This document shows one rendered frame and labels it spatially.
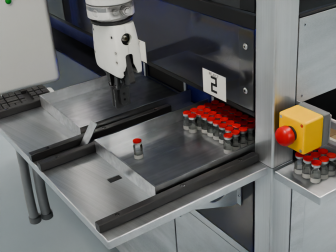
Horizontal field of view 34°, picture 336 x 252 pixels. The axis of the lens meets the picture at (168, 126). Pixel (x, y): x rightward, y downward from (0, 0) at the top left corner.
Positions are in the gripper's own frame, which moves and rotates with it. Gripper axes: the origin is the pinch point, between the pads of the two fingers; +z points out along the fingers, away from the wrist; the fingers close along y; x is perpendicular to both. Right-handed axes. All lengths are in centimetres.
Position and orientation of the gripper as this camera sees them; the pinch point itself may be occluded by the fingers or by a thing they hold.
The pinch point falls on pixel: (120, 96)
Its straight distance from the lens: 105.6
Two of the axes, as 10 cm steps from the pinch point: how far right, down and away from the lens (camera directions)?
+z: 0.7, 8.9, 4.6
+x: -8.2, 3.1, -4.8
